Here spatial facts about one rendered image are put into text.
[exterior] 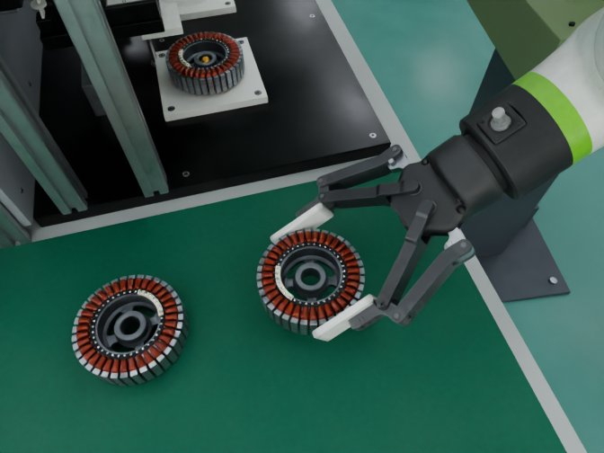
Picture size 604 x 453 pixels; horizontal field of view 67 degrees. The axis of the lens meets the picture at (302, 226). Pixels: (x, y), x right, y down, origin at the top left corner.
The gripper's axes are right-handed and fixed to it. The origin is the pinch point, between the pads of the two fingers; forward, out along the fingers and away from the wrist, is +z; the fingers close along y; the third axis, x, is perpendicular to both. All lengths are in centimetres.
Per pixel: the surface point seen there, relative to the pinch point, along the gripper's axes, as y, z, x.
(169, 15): -39.0, -0.9, -9.3
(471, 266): 3.5, -14.1, 14.3
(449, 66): -107, -54, 124
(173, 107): -33.2, 6.9, -2.5
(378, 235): -4.6, -7.1, 9.9
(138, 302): -5.9, 17.0, -6.5
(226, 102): -31.5, 0.7, 1.3
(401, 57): -121, -40, 116
